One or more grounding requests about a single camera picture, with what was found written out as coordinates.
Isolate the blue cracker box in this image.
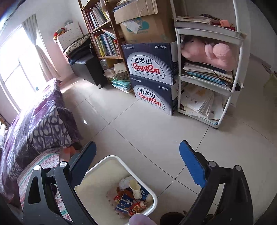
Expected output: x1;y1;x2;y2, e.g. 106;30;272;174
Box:
115;194;134;214

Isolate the red instant noodle wrapper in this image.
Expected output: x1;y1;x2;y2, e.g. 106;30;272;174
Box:
128;201;147;216

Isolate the white tissue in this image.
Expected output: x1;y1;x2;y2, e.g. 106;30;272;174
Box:
118;176;134;190

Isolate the white plastic trash bin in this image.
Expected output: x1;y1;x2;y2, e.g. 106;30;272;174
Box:
75;155;158;224

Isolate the patterned striped table cloth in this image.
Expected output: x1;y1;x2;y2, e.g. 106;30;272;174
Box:
17;148;73;224

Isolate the purple patterned bed blanket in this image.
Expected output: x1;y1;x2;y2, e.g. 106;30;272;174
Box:
1;78;82;205

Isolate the lower Ganten water carton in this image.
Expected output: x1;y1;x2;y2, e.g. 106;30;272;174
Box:
129;75;178;116

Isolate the ganten water carton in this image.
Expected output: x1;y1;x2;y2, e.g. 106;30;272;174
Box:
129;75;178;116
122;41;178;85

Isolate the pink plush toy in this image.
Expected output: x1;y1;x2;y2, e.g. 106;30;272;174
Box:
181;37;236;71

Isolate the black storage bench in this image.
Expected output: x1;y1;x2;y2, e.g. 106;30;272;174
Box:
71;54;107;88

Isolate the stack of books on floor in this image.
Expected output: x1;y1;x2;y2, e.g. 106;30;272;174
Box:
111;79;131;93

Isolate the white tiered shelf rack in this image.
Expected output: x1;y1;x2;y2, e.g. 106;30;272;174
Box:
170;1;249;128

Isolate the upper Ganten water carton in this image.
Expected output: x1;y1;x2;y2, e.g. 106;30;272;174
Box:
122;41;178;85

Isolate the folded blankets stack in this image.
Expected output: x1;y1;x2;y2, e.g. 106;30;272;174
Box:
63;34;92;66

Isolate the white drawer cabinet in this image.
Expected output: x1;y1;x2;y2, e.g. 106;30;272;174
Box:
57;22;84;52

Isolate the pink curtain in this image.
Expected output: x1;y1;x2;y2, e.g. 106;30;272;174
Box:
22;14;60;82

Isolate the brown cardboard box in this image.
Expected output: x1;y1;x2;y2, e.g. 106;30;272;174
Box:
114;0;176;44

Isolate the wooden bookshelf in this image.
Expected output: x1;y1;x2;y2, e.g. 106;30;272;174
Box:
77;0;128;87

